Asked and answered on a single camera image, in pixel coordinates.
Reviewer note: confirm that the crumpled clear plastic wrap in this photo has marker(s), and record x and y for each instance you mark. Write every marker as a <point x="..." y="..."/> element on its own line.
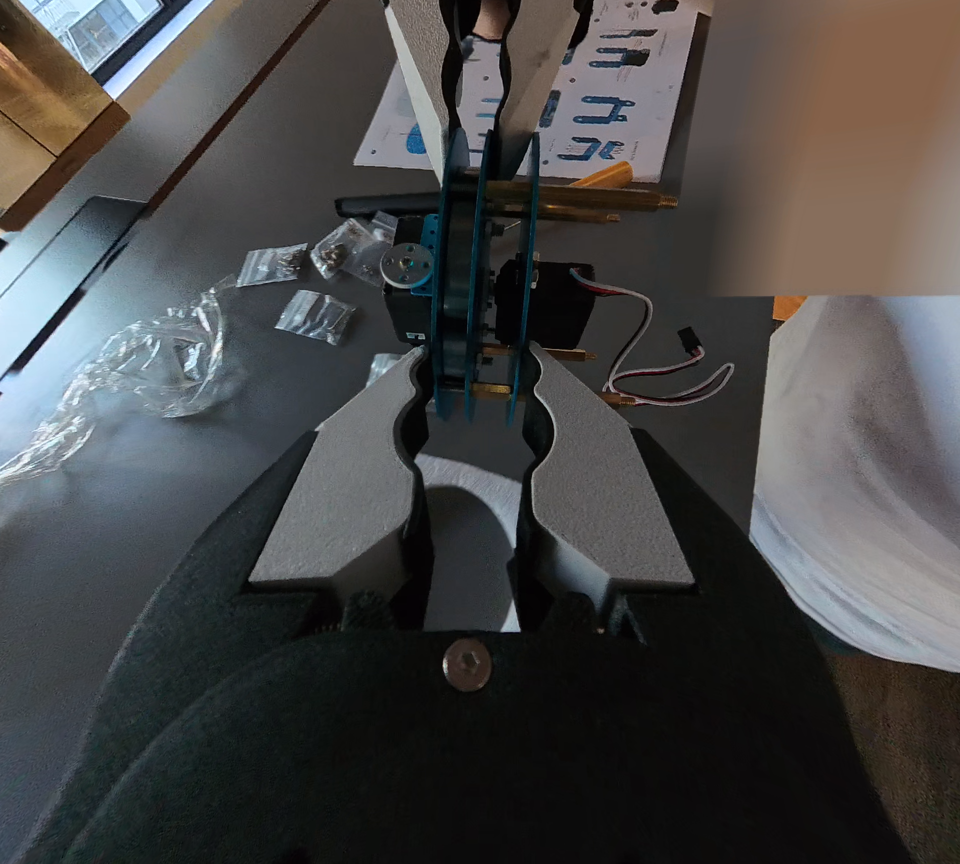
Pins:
<point x="172" y="361"/>
<point x="45" y="440"/>

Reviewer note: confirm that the person's white shirt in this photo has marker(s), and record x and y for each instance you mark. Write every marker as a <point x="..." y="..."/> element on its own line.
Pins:
<point x="847" y="466"/>

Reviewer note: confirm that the zip bag of brass screws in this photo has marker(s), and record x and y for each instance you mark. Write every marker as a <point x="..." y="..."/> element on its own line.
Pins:
<point x="334" y="255"/>

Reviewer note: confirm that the zip bag of metal washers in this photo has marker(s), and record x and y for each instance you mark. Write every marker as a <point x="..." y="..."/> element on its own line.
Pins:
<point x="271" y="265"/>

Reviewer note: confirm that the wooden cabinet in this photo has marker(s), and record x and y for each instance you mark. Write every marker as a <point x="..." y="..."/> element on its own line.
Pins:
<point x="45" y="99"/>

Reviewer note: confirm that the black screwdriver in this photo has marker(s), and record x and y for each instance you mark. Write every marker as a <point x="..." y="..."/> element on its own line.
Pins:
<point x="375" y="205"/>

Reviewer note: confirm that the dark grey desk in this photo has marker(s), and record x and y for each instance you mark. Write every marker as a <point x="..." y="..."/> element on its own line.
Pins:
<point x="285" y="151"/>

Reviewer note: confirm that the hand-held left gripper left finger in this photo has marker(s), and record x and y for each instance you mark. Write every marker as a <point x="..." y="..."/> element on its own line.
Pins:
<point x="337" y="511"/>

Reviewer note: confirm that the printed instruction sheet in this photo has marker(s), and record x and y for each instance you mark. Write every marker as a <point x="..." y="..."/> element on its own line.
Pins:
<point x="652" y="91"/>

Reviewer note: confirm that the blue robot base assembly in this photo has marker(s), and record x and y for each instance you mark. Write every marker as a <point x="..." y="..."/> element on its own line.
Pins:
<point x="551" y="309"/>

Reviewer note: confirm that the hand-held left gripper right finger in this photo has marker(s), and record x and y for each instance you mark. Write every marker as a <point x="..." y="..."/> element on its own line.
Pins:
<point x="607" y="511"/>

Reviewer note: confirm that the zip bag with long bolt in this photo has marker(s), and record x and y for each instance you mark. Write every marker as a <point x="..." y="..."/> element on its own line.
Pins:
<point x="315" y="318"/>

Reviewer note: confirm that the nearly empty zip bag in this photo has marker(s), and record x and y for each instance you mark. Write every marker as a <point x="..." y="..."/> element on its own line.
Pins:
<point x="375" y="241"/>

